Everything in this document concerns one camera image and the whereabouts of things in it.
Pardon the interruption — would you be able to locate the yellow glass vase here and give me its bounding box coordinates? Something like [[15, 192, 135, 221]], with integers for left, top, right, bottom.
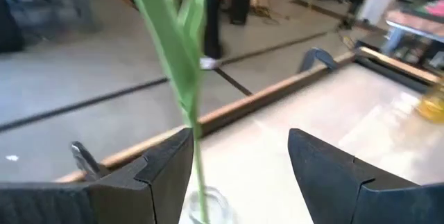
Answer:
[[416, 85, 444, 124]]

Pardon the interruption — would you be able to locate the clear glass vase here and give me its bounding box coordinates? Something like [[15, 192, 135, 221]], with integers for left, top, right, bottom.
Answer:
[[182, 185, 240, 224]]

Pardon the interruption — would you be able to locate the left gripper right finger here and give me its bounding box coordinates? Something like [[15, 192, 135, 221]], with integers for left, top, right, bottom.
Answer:
[[288, 129, 444, 224]]

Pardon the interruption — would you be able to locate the white bin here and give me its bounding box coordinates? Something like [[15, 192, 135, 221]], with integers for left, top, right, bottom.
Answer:
[[357, 0, 400, 27]]

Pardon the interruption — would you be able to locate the peach tulip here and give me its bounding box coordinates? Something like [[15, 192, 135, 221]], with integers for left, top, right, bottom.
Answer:
[[126, 0, 211, 224]]

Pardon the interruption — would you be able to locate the table with blue legs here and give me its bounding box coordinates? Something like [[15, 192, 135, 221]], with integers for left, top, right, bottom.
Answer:
[[381, 7, 444, 57]]

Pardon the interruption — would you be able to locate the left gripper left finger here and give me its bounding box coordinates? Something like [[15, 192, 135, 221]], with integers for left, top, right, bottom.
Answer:
[[0, 128, 194, 224]]

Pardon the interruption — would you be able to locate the black metal table frame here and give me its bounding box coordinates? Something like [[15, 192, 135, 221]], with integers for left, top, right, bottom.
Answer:
[[355, 52, 444, 95]]

